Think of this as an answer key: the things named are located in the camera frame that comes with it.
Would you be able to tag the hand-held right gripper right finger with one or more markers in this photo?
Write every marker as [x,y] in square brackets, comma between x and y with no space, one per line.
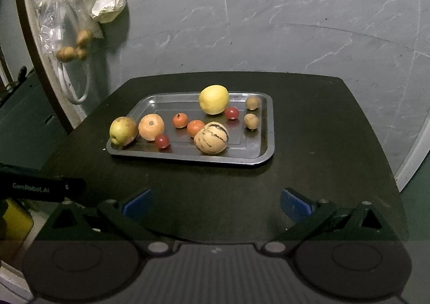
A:
[295,207]

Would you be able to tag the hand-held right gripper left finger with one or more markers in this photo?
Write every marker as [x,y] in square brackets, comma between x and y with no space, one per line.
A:
[137,206]

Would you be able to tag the red cherry tomato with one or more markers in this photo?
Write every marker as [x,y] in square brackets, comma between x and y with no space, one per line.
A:
[162,141]
[231,113]

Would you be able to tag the yellow-green pear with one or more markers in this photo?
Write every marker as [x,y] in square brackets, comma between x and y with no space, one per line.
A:
[123,131]

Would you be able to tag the metal tray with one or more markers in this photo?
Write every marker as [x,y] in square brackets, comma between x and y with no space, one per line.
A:
[248,147]

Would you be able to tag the orange persimmon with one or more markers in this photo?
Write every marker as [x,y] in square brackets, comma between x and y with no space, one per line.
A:
[152,127]

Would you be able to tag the small orange fruit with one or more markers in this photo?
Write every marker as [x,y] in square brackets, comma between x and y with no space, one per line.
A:
[195,127]
[180,120]

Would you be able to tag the striped pale melon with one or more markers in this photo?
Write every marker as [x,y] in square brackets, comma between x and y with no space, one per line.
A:
[211,138]

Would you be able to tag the yellow lemon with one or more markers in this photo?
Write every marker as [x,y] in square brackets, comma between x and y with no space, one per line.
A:
[214,100]

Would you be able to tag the yellow container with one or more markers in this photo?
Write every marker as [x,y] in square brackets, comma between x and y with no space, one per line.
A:
[16,221]

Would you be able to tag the dark green cabinet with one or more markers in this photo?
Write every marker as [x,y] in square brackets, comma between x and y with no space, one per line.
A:
[27,122]

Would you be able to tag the brown potato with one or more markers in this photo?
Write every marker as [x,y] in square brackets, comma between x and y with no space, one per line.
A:
[84,37]
[65,54]
[81,53]

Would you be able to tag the clear plastic bag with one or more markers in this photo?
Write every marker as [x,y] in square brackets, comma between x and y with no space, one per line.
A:
[50,22]

